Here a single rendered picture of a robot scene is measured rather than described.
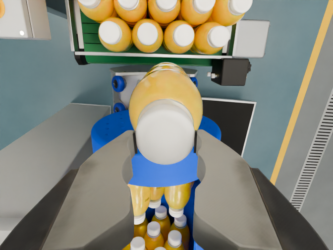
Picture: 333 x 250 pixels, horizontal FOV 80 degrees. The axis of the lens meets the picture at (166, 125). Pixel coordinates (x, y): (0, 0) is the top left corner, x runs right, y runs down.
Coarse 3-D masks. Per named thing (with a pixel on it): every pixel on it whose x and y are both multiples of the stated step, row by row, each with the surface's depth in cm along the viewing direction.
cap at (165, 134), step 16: (160, 112) 12; (176, 112) 12; (144, 128) 12; (160, 128) 12; (176, 128) 12; (192, 128) 12; (144, 144) 13; (160, 144) 13; (176, 144) 13; (192, 144) 13; (160, 160) 13; (176, 160) 13
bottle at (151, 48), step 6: (138, 24) 41; (156, 24) 41; (132, 30) 43; (162, 30) 44; (132, 36) 43; (162, 36) 43; (138, 42) 42; (156, 42) 42; (162, 42) 45; (138, 48) 44; (144, 48) 43; (150, 48) 43; (156, 48) 44
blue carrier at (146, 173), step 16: (128, 112) 53; (96, 128) 41; (112, 128) 42; (128, 128) 42; (208, 128) 43; (96, 144) 37; (144, 160) 33; (192, 160) 34; (144, 176) 34; (160, 176) 34; (176, 176) 34; (192, 176) 36; (192, 192) 62; (192, 208) 63; (192, 224) 65; (192, 240) 66
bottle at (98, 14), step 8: (104, 0) 39; (112, 0) 42; (80, 8) 40; (88, 8) 39; (96, 8) 39; (104, 8) 40; (112, 8) 43; (88, 16) 41; (96, 16) 41; (104, 16) 42; (112, 16) 46
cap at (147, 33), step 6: (144, 24) 38; (150, 24) 38; (138, 30) 38; (144, 30) 38; (150, 30) 38; (156, 30) 38; (138, 36) 38; (144, 36) 38; (150, 36) 38; (156, 36) 39; (144, 42) 39; (150, 42) 39
